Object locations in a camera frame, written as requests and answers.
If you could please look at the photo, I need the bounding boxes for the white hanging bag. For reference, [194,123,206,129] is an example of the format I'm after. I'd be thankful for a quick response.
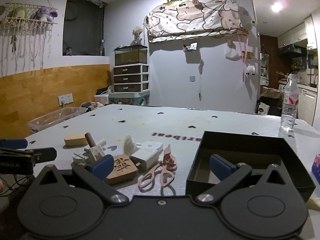
[225,42,241,61]

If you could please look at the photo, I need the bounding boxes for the pink scissors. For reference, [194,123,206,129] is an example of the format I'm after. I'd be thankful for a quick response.
[138,144,177,191]

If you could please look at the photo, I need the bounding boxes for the white tape measure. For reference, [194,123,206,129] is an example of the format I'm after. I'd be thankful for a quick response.
[142,141,163,151]

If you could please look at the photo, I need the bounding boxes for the black storage box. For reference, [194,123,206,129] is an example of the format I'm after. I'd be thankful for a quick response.
[185,131,316,200]

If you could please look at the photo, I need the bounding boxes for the white drawer unit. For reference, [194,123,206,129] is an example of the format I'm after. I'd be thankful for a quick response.
[113,63,150,93]

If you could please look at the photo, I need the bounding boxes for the dried flower vase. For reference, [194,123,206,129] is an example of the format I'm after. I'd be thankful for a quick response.
[131,26,143,46]

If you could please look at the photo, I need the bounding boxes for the macrame wall shelf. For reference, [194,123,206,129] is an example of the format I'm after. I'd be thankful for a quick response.
[1,2,57,77]

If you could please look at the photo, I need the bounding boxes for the oval wooden lidded box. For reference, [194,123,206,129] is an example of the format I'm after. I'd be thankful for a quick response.
[64,133,87,147]

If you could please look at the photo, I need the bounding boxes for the white power adapter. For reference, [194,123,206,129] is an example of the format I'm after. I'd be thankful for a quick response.
[130,143,162,171]

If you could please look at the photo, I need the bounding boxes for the clear plastic storage bin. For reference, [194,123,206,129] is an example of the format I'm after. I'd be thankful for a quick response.
[27,107,87,133]

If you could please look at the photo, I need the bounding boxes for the carved wooden square block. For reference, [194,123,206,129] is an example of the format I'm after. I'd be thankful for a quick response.
[105,154,138,185]

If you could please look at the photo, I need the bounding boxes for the dark window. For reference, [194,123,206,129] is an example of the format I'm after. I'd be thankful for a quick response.
[62,0,106,56]

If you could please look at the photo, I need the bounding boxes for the glass fish tank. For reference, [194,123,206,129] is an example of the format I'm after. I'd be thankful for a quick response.
[114,44,148,66]

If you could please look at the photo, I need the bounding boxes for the small white plush sheep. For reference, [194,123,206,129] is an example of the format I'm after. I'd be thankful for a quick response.
[246,65,256,76]

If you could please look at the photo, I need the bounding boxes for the white wall socket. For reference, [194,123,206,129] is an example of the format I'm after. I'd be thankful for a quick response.
[58,93,73,106]

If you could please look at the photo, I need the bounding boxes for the wooden handle stamp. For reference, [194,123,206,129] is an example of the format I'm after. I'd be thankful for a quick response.
[85,133,105,161]

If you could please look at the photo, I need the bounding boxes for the clear plastic water bottle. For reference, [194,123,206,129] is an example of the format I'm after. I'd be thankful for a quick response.
[280,74,299,132]

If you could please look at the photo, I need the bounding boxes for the purple plush toy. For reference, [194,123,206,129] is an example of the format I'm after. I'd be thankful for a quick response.
[30,7,58,22]

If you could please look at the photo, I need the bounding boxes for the green plush toy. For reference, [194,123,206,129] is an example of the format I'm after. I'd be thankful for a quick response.
[8,7,28,19]

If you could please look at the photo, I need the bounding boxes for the blue tissue pack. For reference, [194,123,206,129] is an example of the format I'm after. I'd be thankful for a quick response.
[311,154,320,184]

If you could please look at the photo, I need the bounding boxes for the patterned rolled fabric curtain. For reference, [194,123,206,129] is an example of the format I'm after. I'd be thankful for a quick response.
[145,0,243,43]

